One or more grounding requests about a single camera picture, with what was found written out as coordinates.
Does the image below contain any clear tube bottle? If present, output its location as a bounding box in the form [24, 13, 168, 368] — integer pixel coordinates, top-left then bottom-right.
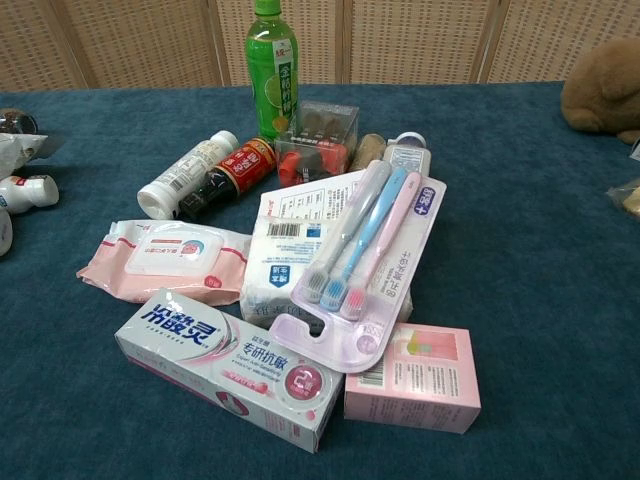
[381, 131, 434, 176]

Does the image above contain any woven folding screen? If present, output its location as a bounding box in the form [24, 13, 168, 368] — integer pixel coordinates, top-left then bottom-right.
[0, 0, 640, 93]

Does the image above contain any pink wet wipes pack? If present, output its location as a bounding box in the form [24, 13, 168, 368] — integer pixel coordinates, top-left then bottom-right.
[76, 219, 253, 307]

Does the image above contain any pink cardboard box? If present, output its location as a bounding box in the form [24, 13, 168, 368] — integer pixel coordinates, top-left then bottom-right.
[343, 322, 483, 435]

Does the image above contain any white cylindrical plastic bottle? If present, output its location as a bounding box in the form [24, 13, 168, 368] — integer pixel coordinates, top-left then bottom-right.
[136, 130, 241, 221]

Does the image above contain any clear wrapped snack packet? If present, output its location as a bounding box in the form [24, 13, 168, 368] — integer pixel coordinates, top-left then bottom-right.
[606, 178, 640, 219]

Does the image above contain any green tea drink bottle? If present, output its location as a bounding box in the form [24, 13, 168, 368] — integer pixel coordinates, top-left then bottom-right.
[244, 0, 300, 144]

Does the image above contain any brown cork-like cylinder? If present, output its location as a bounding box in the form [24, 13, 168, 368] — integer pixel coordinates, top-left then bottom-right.
[348, 133, 388, 173]

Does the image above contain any small white yogurt bottle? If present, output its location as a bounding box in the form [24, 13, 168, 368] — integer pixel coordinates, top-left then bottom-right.
[0, 174, 60, 216]

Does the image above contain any blue table cloth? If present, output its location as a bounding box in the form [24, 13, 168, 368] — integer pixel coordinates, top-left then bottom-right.
[0, 81, 640, 480]

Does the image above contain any brown plush toy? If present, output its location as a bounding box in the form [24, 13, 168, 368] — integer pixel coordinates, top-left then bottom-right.
[560, 36, 640, 145]

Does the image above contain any crumpled white plastic bag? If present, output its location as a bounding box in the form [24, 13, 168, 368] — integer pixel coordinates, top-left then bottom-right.
[0, 131, 66, 168]

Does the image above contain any clear box with orange items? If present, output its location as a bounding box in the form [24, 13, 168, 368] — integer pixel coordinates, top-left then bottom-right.
[274, 100, 362, 188]

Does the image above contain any dark soy sauce bottle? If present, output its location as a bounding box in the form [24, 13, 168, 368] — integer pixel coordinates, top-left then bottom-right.
[178, 137, 278, 221]

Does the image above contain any white rounded bottle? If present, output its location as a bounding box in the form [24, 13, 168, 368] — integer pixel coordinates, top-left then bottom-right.
[0, 207, 14, 258]

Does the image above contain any white blue-label plastic bag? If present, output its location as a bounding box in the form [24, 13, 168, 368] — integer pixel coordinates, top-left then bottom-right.
[238, 169, 414, 337]

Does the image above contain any white pink toothpaste box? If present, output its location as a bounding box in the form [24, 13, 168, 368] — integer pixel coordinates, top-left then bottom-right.
[114, 287, 346, 454]

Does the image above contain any dark round lidded jar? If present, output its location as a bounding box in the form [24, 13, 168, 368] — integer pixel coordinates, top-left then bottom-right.
[0, 108, 39, 135]

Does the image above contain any three-toothbrush blister pack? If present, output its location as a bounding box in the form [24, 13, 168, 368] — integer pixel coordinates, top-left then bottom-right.
[268, 159, 448, 375]

